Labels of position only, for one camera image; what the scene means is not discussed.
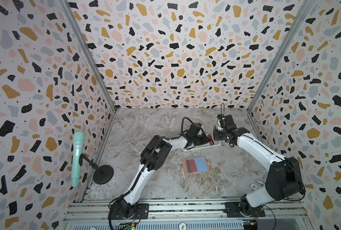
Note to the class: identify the mint green microphone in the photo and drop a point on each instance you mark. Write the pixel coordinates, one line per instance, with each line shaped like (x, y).
(78, 145)

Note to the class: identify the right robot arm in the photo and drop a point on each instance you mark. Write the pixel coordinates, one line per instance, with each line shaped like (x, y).
(284, 175)

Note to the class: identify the tan leather card holder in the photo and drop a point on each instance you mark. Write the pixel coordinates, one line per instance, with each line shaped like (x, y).
(201, 164)

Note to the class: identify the red card stack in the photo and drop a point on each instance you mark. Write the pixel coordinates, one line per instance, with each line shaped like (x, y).
(211, 140)

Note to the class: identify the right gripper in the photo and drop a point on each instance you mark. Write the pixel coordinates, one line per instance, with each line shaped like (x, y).
(217, 135)

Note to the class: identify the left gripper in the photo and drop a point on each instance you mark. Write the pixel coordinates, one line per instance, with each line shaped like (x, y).
(206, 139)

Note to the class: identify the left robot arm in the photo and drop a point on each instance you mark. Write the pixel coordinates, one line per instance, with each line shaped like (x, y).
(153, 157)

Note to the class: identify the aluminium mounting rail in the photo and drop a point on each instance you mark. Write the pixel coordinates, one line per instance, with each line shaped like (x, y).
(188, 214)

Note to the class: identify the white plastic basket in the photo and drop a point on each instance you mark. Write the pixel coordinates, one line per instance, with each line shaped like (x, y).
(194, 146)

